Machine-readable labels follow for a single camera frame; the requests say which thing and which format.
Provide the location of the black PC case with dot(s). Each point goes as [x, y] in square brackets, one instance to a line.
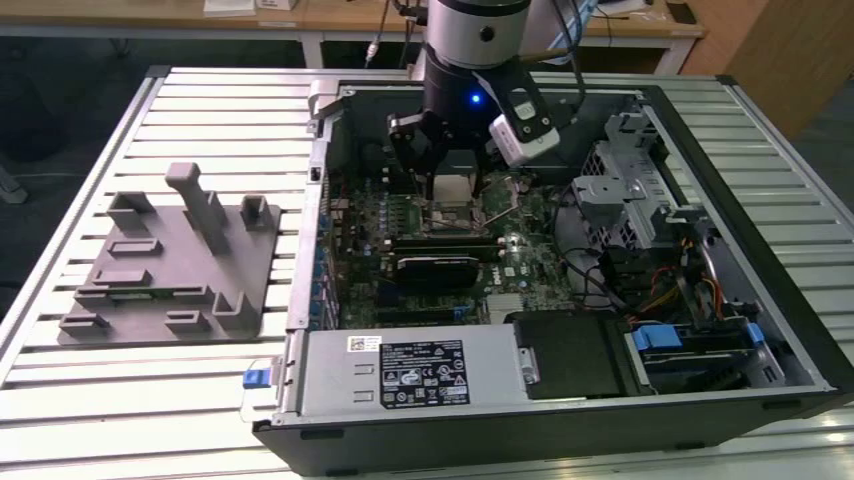
[434, 445]

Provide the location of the metal disk bay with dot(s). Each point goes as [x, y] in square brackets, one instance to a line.
[774, 370]

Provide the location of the black plastic shroud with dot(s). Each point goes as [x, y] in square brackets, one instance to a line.
[574, 350]

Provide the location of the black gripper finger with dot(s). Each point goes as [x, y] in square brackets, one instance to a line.
[482, 175]
[410, 150]

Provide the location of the blue carrier tab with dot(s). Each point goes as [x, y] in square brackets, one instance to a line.
[754, 336]

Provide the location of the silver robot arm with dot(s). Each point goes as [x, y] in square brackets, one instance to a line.
[477, 30]

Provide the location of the white box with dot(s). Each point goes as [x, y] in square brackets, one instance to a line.
[229, 6]
[277, 3]

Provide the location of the graphics card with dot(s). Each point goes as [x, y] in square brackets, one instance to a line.
[437, 274]

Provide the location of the blue disk carrier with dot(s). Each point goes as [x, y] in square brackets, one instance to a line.
[657, 340]

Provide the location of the small black object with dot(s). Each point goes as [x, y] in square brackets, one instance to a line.
[682, 12]

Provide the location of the wooden desk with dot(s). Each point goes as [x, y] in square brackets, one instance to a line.
[134, 20]

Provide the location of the silver power supply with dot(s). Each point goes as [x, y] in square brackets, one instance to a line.
[327, 380]

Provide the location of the grey parts rack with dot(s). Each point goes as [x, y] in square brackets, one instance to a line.
[174, 260]

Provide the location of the CPU socket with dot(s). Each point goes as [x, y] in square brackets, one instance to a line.
[457, 226]

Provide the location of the silver chipset heatsink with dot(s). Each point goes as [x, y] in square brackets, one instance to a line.
[505, 306]

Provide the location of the blue case latch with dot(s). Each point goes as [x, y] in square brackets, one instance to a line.
[257, 378]

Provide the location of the silver CPU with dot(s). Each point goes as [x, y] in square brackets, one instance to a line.
[456, 187]

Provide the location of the black expansion slot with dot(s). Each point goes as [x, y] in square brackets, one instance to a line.
[414, 316]

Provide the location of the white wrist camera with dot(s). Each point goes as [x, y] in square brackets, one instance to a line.
[528, 145]

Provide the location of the wooden cabinet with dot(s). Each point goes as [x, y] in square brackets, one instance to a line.
[788, 60]

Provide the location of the black camera bracket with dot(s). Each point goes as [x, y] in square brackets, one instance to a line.
[497, 85]

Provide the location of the green motherboard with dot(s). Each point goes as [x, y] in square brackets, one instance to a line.
[528, 220]

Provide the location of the metal drive cage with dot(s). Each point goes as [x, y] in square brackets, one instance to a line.
[610, 192]

